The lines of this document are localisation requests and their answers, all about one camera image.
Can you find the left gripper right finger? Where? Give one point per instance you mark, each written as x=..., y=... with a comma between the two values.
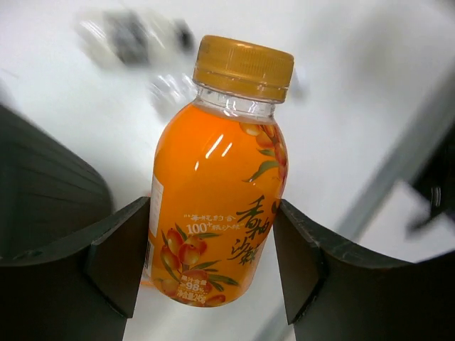
x=335, y=289

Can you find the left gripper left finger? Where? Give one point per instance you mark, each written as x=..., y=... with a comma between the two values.
x=81, y=287

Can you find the orange juice bottle fruit label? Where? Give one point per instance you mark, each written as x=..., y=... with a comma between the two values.
x=220, y=170

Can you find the large clear green-label bottle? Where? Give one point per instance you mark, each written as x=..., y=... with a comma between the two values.
x=171, y=92

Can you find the black plastic waste bin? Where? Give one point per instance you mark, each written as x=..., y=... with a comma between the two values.
x=47, y=191

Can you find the small clear black-cap bottle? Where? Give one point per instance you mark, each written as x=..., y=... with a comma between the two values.
x=132, y=38

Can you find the aluminium rail front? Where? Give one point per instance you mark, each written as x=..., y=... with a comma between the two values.
x=406, y=161

